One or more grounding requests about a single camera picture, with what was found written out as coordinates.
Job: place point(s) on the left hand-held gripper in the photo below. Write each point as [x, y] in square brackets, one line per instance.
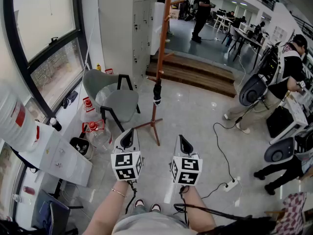
[126, 165]

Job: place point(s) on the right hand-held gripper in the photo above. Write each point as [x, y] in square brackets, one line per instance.
[187, 170]

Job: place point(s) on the black umbrella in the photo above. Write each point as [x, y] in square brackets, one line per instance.
[157, 92]

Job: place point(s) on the brown wooden coat rack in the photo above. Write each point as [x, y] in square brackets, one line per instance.
[162, 45]

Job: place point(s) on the person's left forearm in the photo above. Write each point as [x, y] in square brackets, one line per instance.
[107, 209]

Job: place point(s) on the person's right forearm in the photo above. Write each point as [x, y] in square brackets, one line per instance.
[198, 209]

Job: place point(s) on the clear water jug red cap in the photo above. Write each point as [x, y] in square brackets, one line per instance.
[100, 138]
[89, 109]

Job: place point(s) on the grey chair with black legs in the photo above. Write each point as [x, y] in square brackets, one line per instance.
[122, 104]

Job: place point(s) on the clear plastic bag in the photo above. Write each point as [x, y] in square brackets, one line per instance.
[104, 95]

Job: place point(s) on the white power strip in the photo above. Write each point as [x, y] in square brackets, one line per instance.
[231, 184]

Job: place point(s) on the person's left shoe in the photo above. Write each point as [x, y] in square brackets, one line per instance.
[139, 203]

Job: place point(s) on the person's shoe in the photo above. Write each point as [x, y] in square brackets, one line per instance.
[156, 207]
[139, 203]

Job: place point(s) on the person's right shoe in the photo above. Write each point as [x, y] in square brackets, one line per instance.
[156, 207]

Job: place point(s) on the white water dispenser cabinet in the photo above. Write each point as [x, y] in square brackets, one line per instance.
[61, 155]

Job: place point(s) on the black pouch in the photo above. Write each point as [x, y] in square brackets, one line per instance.
[71, 98]

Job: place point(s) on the black cup with white lid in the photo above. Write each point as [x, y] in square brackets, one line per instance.
[55, 124]

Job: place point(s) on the dark wooden step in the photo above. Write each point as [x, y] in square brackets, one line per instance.
[195, 75]

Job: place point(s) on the yellow drink bottle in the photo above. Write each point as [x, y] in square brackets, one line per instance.
[98, 67]

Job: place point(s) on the person's grey shirt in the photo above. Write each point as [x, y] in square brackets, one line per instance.
[149, 224]

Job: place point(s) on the grey round shell pack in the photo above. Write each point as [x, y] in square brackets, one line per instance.
[253, 89]
[278, 150]

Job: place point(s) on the black equipment bag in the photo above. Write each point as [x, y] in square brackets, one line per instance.
[239, 226]

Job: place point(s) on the black box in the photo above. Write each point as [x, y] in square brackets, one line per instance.
[280, 121]

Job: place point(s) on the dark blue desk chair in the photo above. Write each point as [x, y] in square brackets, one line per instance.
[53, 217]

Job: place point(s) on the red bottle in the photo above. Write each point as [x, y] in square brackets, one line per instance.
[29, 190]

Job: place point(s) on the grey metal locker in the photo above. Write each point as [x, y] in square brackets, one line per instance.
[122, 28]

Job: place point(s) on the large water dispenser bottle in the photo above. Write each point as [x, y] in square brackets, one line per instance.
[14, 121]

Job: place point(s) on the small clear bottle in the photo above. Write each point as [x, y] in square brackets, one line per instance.
[17, 198]

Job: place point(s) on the dark long table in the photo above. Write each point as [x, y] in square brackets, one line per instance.
[247, 37]

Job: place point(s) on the pink checkered seat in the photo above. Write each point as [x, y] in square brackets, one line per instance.
[293, 214]

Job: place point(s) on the white table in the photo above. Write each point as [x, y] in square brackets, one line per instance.
[223, 18]

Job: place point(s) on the black framed window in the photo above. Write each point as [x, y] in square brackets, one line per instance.
[44, 16]

